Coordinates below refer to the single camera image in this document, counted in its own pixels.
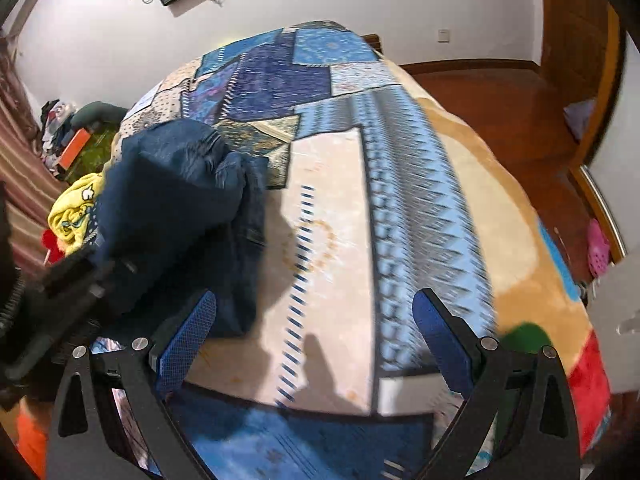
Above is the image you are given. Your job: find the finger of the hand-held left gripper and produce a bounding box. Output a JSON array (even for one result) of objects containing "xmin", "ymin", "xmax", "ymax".
[{"xmin": 42, "ymin": 247, "xmax": 138, "ymax": 313}]

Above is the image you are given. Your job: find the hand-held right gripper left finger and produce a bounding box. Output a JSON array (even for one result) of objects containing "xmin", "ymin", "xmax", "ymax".
[{"xmin": 45, "ymin": 289, "xmax": 217, "ymax": 480}]

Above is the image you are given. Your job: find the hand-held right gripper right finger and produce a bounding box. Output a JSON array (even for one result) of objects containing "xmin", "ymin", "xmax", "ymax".
[{"xmin": 412, "ymin": 287, "xmax": 583, "ymax": 480}]

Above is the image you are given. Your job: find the blue denim jacket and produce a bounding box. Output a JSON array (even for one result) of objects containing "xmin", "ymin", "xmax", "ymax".
[{"xmin": 94, "ymin": 119, "xmax": 272, "ymax": 337}]

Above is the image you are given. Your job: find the red plush toy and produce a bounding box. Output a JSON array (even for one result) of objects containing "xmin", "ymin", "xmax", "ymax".
[{"xmin": 40, "ymin": 229, "xmax": 67, "ymax": 263}]

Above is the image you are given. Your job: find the yellow cartoon print cloth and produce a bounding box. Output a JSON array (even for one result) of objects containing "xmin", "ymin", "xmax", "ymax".
[{"xmin": 47, "ymin": 172, "xmax": 107, "ymax": 257}]

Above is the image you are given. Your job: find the striped red curtain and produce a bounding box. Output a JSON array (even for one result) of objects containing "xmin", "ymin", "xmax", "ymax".
[{"xmin": 0, "ymin": 30, "xmax": 68, "ymax": 278}]

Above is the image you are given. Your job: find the green patterned cloth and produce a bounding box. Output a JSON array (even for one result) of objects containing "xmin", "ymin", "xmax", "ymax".
[{"xmin": 64, "ymin": 129, "xmax": 122, "ymax": 182}]

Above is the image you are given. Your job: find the orange box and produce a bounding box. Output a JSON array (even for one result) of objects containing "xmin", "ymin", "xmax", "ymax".
[{"xmin": 56, "ymin": 127, "xmax": 92, "ymax": 172}]

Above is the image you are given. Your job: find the grey cushion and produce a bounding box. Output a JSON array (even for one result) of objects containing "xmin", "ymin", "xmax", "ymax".
[{"xmin": 70, "ymin": 101, "xmax": 129, "ymax": 129}]

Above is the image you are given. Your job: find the blue patchwork blanket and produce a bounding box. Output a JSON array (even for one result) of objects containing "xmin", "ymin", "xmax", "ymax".
[{"xmin": 90, "ymin": 21, "xmax": 501, "ymax": 480}]

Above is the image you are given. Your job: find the pink clog shoe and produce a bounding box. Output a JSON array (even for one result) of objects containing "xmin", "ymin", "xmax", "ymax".
[{"xmin": 585, "ymin": 217, "xmax": 612, "ymax": 279}]

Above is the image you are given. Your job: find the brown wooden wardrobe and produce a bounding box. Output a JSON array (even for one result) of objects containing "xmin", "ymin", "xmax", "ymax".
[{"xmin": 536, "ymin": 0, "xmax": 628, "ymax": 263}]

